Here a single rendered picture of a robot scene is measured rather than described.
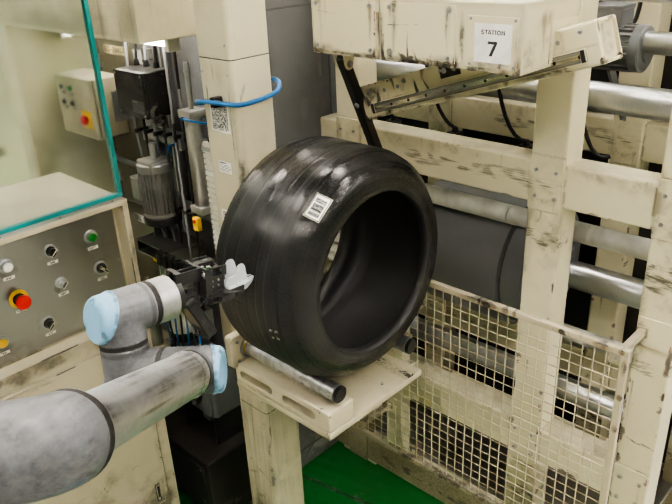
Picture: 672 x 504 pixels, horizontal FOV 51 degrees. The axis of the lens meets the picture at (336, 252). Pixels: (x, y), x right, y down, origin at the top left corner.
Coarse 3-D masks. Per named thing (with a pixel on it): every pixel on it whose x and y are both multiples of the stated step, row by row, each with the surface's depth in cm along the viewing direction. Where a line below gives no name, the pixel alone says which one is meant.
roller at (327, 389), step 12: (252, 348) 191; (264, 360) 187; (276, 360) 185; (288, 372) 181; (300, 372) 179; (312, 384) 176; (324, 384) 174; (336, 384) 173; (324, 396) 174; (336, 396) 171
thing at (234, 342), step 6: (228, 336) 190; (234, 336) 190; (240, 336) 191; (228, 342) 190; (234, 342) 190; (240, 342) 192; (228, 348) 191; (234, 348) 191; (240, 348) 192; (228, 354) 192; (234, 354) 191; (240, 354) 193; (246, 354) 194; (228, 360) 193; (234, 360) 192; (240, 360) 193; (234, 366) 193
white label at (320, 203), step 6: (318, 198) 152; (324, 198) 151; (312, 204) 151; (318, 204) 151; (324, 204) 151; (306, 210) 151; (312, 210) 151; (318, 210) 151; (324, 210) 150; (306, 216) 150; (312, 216) 150; (318, 216) 150; (318, 222) 150
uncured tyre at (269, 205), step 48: (288, 144) 170; (336, 144) 167; (240, 192) 163; (288, 192) 155; (336, 192) 154; (384, 192) 195; (240, 240) 159; (288, 240) 151; (384, 240) 202; (432, 240) 184; (288, 288) 152; (336, 288) 204; (384, 288) 200; (288, 336) 157; (336, 336) 195; (384, 336) 181
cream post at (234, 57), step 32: (192, 0) 170; (224, 0) 163; (256, 0) 169; (224, 32) 166; (256, 32) 171; (224, 64) 170; (256, 64) 174; (224, 96) 174; (256, 96) 177; (256, 128) 179; (224, 160) 183; (256, 160) 182; (224, 192) 188; (256, 416) 216; (288, 416) 219; (256, 448) 223; (288, 448) 224; (256, 480) 230; (288, 480) 228
